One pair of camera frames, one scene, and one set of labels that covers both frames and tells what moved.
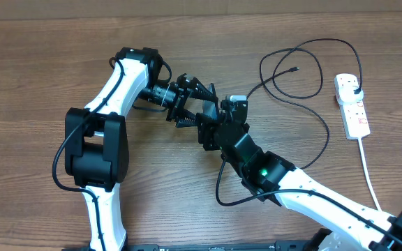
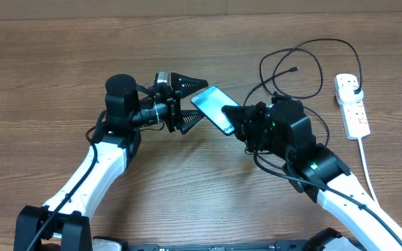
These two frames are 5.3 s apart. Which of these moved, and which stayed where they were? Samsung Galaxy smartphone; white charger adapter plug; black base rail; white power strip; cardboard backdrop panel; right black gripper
Moved: right black gripper; Samsung Galaxy smartphone
Stayed: white charger adapter plug; white power strip; cardboard backdrop panel; black base rail
